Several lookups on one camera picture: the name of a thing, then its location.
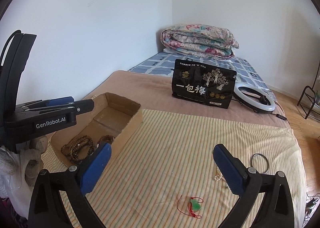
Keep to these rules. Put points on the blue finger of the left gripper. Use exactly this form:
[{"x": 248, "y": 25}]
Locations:
[
  {"x": 49, "y": 102},
  {"x": 76, "y": 108}
]

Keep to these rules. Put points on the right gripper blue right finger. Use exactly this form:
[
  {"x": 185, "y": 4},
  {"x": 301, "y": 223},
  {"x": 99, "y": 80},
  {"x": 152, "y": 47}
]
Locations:
[{"x": 276, "y": 208}]

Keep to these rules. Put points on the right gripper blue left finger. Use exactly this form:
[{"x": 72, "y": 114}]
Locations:
[{"x": 46, "y": 205}]

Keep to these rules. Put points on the brown wooden bead mala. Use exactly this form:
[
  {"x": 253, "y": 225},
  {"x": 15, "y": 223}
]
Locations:
[{"x": 73, "y": 149}]

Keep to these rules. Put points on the green jade red-string pendant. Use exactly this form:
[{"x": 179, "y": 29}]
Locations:
[{"x": 190, "y": 206}]

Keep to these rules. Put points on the left gloved hand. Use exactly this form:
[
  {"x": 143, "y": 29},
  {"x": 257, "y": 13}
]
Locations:
[{"x": 36, "y": 148}]

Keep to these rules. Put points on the open cardboard box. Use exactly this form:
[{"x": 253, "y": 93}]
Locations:
[{"x": 112, "y": 115}]

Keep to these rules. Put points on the yellow striped towel mat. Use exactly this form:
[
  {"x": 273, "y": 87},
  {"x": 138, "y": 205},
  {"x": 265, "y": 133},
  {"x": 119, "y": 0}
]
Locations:
[{"x": 170, "y": 155}]

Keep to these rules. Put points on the black metal clothes rack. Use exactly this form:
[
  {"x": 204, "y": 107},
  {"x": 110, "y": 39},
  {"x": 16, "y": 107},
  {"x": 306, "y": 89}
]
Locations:
[{"x": 309, "y": 99}]

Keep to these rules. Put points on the black snack bag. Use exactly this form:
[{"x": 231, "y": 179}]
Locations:
[{"x": 203, "y": 83}]

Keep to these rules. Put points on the folded floral quilt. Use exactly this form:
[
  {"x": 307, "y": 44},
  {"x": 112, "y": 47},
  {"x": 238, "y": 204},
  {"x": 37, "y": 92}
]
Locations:
[{"x": 199, "y": 40}]

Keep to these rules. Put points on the power strip with cables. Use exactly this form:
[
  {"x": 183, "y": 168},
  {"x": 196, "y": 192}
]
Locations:
[{"x": 311, "y": 202}]

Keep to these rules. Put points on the white ring light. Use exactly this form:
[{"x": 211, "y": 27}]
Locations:
[{"x": 254, "y": 98}]

